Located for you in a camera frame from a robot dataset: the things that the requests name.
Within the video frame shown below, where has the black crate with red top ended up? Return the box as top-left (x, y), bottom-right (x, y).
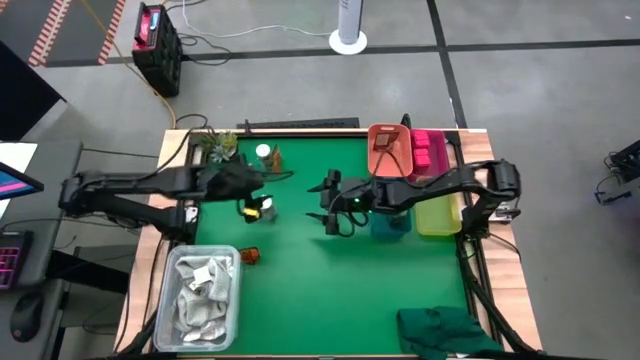
top-left (131, 2), bottom-right (184, 99)

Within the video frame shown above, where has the yellow floor cable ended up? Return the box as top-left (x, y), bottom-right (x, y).
top-left (79, 0), bottom-right (178, 130)

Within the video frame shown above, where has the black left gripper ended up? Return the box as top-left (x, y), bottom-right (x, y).
top-left (202, 159), bottom-right (275, 224)

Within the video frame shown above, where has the black looped floor cable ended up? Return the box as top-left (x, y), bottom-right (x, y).
top-left (173, 112), bottom-right (210, 132)

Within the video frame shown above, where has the brown spice box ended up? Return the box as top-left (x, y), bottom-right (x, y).
top-left (373, 131), bottom-right (401, 154)

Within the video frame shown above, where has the dark green cloth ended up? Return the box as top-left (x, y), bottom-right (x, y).
top-left (397, 305), bottom-right (504, 360)

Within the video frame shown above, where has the computer monitor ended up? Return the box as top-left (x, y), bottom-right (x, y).
top-left (0, 160), bottom-right (45, 201)

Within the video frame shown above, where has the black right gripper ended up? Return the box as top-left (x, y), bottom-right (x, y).
top-left (305, 169), bottom-right (376, 237)

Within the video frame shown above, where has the yellow-green plastic bin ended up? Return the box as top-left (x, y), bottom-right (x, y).
top-left (413, 192), bottom-right (464, 236)

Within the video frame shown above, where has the white tower fan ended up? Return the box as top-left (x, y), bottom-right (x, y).
top-left (328, 0), bottom-right (369, 56)

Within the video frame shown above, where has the green table mat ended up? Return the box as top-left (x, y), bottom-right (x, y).
top-left (192, 135), bottom-right (469, 357)

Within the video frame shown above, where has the black computer mouse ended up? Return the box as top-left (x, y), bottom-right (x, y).
top-left (9, 292), bottom-right (45, 344)

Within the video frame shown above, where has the clear plastic tub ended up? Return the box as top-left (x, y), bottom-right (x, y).
top-left (153, 244), bottom-right (242, 354)

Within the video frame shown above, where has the large black panel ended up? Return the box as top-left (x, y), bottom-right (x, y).
top-left (0, 39), bottom-right (69, 142)

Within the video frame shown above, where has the blue plastic bin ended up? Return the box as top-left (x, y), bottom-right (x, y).
top-left (369, 207), bottom-right (414, 237)

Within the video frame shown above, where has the backlit keyboard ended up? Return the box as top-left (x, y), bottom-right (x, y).
top-left (0, 230), bottom-right (34, 291)

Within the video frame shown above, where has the power strip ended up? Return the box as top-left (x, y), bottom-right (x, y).
top-left (492, 202), bottom-right (521, 224)

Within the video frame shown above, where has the white-lid spice jar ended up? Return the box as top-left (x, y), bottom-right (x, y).
top-left (254, 143), bottom-right (274, 169)
top-left (259, 195), bottom-right (279, 221)

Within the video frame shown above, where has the black floor equipment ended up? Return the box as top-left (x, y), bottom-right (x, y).
top-left (592, 139), bottom-right (640, 206)

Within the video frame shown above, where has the white paper sheet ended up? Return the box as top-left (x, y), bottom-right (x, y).
top-left (0, 142), bottom-right (39, 174)

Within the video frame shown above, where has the magenta plastic bin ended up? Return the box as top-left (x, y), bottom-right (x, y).
top-left (409, 128), bottom-right (451, 176)

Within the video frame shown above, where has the grey desk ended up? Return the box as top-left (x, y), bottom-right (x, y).
top-left (0, 141), bottom-right (131, 360)

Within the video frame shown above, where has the small succulent plant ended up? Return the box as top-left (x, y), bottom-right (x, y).
top-left (198, 129), bottom-right (240, 164)

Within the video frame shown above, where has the grey towel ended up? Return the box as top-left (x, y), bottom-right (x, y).
top-left (172, 253), bottom-right (235, 344)

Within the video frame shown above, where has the orange plastic bin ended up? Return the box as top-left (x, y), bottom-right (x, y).
top-left (367, 123), bottom-right (415, 179)

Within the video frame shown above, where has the white floor cable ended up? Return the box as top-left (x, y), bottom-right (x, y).
top-left (180, 0), bottom-right (332, 39)

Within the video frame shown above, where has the long black bar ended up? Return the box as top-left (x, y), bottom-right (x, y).
top-left (236, 117), bottom-right (361, 130)

